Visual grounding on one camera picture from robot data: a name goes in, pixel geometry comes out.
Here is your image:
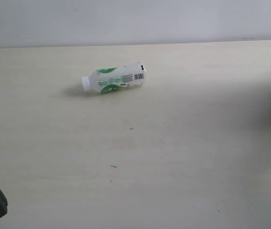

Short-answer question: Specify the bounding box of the white green label bottle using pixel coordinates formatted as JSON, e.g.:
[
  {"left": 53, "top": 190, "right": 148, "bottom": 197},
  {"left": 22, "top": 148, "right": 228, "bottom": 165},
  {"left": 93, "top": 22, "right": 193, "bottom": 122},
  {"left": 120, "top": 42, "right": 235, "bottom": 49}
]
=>
[{"left": 82, "top": 62, "right": 146, "bottom": 93}]

